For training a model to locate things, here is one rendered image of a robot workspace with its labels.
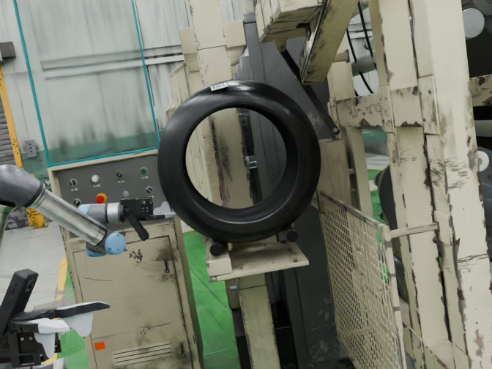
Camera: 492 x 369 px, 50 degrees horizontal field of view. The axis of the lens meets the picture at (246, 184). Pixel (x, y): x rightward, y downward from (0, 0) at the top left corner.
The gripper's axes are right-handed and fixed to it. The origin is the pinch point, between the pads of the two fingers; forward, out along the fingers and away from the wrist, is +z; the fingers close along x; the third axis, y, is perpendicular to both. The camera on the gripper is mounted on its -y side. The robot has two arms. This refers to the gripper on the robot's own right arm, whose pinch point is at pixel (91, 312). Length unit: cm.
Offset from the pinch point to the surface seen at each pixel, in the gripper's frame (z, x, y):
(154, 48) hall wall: -272, -946, -331
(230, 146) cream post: 3, -134, -36
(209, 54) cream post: 1, -129, -75
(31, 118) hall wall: -501, -843, -212
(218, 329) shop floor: -45, -258, 72
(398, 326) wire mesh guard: 55, -65, 26
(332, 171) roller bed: 43, -138, -20
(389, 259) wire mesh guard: 55, -62, 7
